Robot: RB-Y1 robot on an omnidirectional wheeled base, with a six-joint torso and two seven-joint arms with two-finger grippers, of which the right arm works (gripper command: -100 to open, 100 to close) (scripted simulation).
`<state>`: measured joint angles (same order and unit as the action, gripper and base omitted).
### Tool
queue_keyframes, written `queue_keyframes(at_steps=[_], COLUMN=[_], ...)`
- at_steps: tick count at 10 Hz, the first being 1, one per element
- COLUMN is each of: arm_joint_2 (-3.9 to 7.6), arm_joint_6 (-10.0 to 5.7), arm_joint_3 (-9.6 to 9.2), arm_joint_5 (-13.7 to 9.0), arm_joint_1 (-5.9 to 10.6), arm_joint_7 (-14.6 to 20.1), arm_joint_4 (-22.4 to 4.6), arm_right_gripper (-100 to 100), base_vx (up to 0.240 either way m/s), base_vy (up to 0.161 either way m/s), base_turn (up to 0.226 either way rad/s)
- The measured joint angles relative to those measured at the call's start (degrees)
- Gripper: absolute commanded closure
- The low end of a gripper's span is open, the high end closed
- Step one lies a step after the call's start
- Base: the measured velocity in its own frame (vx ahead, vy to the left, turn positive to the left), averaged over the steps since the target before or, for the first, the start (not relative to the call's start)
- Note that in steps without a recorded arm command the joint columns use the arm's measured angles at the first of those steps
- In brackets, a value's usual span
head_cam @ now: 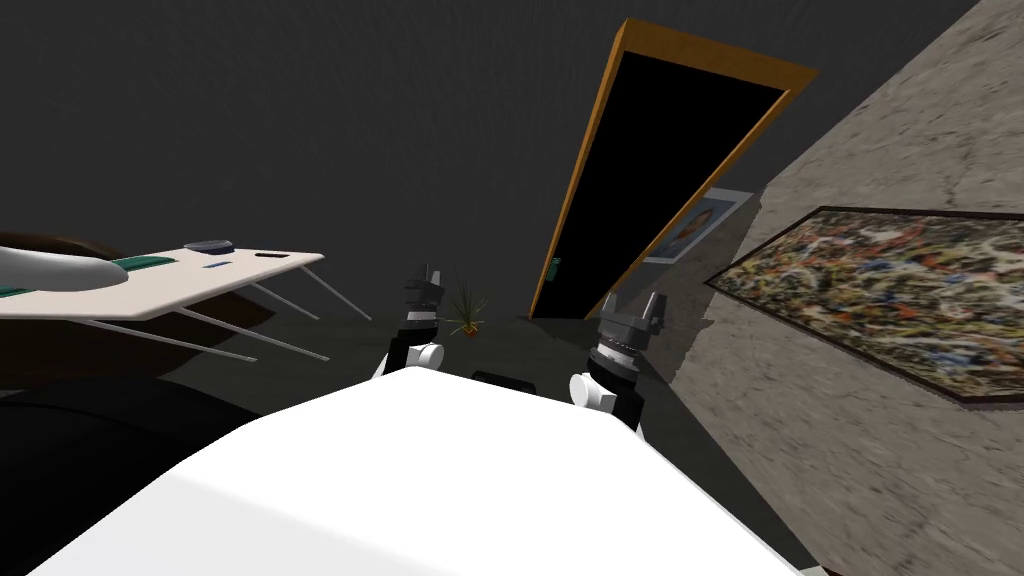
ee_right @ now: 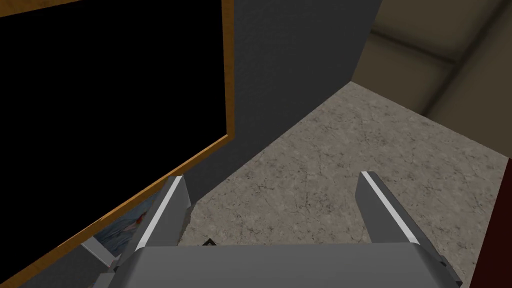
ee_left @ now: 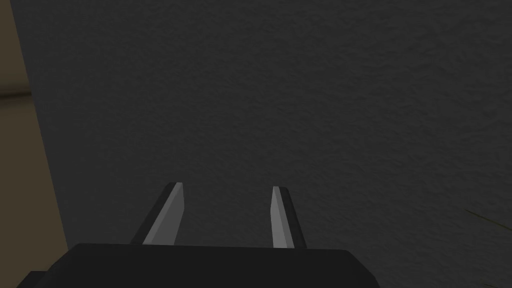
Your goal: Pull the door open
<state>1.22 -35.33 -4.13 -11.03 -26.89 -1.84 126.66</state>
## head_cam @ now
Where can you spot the white table with thin legs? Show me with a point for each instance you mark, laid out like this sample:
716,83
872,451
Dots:
176,280

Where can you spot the colourful abstract painting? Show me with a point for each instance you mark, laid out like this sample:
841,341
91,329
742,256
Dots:
888,296

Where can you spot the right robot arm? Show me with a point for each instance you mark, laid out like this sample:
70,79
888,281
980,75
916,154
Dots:
612,376

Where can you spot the framed portrait picture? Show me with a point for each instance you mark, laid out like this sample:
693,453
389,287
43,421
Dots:
694,226

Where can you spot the small potted plant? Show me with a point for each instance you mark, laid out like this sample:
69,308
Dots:
467,310

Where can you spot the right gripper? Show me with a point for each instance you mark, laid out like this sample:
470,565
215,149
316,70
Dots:
628,328

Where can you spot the black door with orange frame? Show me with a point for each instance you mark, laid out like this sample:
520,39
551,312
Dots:
648,192

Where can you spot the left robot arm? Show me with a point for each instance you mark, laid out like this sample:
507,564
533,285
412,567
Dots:
425,353

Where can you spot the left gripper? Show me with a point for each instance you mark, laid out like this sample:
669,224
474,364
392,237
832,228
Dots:
422,295

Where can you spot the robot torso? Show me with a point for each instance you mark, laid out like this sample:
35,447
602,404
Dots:
432,480

